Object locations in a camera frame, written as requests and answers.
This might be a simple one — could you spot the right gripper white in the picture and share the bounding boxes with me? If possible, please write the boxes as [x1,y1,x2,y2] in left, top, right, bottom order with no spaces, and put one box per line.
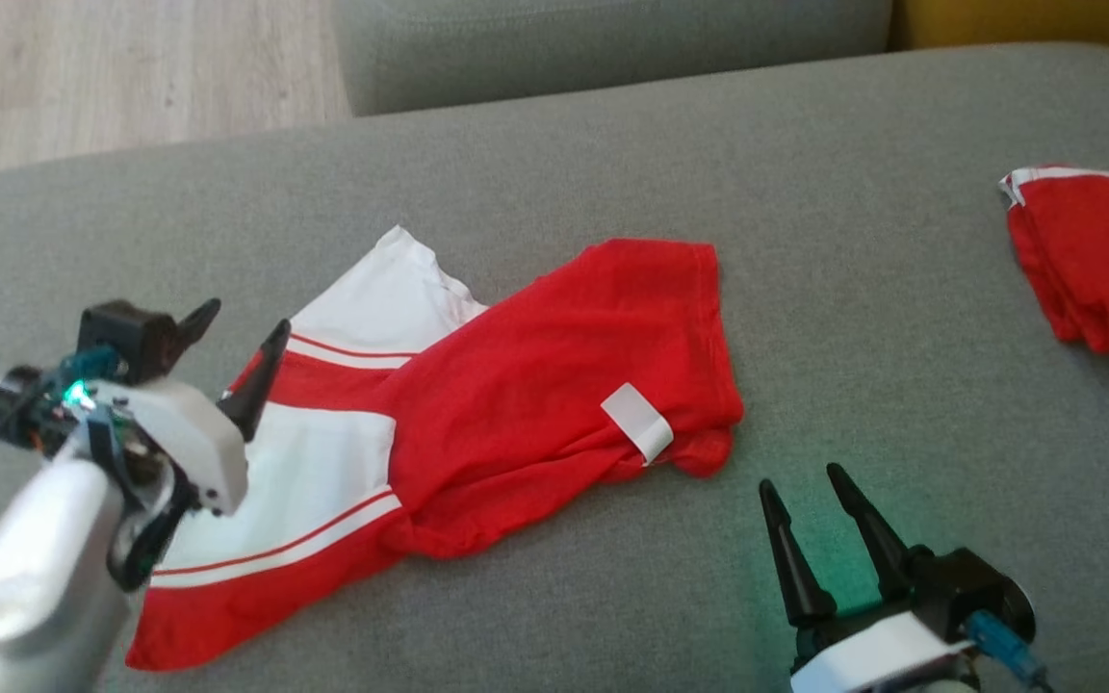
[759,464,980,693]

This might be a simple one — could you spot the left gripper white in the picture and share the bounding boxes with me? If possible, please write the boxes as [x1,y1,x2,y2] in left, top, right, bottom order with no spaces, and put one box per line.
[83,297,293,517]

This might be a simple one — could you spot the red basketball jersey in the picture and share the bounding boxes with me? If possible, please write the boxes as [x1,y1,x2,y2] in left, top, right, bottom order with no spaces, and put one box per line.
[124,224,746,672]

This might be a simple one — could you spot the red shorts with white stripe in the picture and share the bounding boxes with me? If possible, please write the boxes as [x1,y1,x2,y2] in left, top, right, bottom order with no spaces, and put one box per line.
[999,164,1109,357]

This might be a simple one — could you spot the large grey sofa seat cushion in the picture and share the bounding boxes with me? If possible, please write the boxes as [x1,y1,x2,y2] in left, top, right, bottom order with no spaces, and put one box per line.
[0,43,1109,693]

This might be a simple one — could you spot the small grey sofa cushion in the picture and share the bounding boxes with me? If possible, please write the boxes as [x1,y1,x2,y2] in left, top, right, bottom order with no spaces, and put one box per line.
[333,0,894,118]

